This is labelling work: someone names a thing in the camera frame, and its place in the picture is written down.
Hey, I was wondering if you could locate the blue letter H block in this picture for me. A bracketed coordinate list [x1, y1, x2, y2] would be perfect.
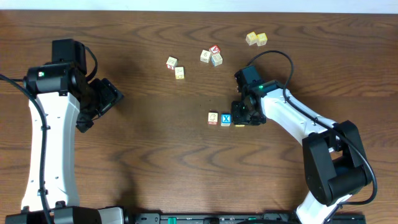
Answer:
[211, 53, 223, 67]

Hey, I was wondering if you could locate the plain insect picture block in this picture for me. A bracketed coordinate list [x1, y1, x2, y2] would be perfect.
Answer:
[200, 50, 211, 63]

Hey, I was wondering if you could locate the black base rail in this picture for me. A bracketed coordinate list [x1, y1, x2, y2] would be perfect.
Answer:
[4, 206, 366, 224]

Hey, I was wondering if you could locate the red letter A block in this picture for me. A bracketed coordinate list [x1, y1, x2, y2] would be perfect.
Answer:
[209, 45, 221, 55]

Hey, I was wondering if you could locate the yellow block left of pair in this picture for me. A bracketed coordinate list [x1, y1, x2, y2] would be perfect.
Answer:
[246, 32, 258, 45]

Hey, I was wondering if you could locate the yellow block of pair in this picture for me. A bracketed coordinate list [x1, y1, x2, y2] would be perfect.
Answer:
[256, 33, 268, 47]
[246, 32, 258, 45]

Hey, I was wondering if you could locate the red number 3 block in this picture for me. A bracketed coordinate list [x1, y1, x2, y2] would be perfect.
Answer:
[166, 57, 178, 70]

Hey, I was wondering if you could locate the yellow letter G block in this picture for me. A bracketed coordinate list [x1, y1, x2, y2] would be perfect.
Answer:
[174, 67, 185, 80]

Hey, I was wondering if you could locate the yellow block right of pair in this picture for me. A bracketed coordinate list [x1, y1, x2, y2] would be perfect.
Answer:
[256, 33, 268, 47]

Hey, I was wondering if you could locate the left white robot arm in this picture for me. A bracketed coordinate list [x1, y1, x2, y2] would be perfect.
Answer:
[21, 39, 123, 212]

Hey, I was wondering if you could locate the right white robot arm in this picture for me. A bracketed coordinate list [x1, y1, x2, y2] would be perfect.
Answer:
[231, 65, 375, 223]

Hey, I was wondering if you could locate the blue letter X block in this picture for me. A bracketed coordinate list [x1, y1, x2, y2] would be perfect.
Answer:
[221, 114, 231, 126]

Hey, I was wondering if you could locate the red dinosaur picture block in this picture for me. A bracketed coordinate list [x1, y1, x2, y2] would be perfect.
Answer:
[208, 112, 218, 125]

